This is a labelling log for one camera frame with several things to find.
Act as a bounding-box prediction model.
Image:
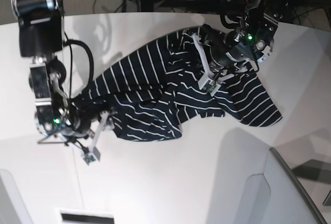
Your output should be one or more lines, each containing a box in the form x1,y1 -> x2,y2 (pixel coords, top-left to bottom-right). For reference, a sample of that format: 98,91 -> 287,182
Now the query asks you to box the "navy white striped t-shirt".
74,27 -> 282,142

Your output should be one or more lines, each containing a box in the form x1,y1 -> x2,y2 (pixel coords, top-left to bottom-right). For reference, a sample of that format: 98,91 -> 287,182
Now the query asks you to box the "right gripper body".
67,105 -> 109,139

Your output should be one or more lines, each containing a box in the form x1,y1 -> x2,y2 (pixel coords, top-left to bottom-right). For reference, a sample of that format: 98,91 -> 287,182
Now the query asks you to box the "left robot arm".
202,0 -> 292,74

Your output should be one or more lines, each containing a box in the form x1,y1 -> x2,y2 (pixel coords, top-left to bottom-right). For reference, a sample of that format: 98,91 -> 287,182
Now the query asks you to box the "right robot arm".
10,0 -> 109,143

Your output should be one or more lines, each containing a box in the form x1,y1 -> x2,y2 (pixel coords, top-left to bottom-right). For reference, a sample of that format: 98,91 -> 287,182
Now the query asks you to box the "grey monitor edge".
270,148 -> 327,223

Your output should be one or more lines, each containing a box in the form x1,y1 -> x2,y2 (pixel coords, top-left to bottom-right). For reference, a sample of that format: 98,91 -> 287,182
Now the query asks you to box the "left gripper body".
202,24 -> 248,71

